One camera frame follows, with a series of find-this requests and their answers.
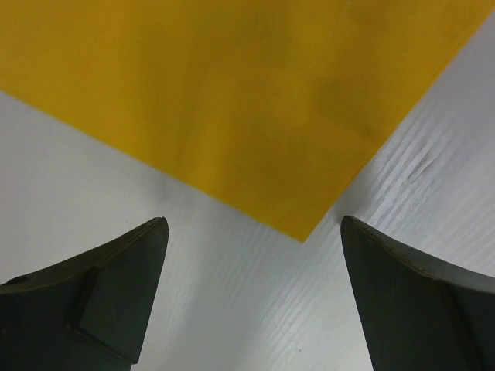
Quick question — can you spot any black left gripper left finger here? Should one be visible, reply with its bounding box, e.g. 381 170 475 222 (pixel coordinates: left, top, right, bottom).
1 217 169 370

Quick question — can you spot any yellow cartoon placemat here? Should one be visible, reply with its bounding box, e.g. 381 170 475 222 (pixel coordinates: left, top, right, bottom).
1 1 494 241

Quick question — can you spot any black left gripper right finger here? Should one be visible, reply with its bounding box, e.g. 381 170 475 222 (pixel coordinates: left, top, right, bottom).
340 216 494 370

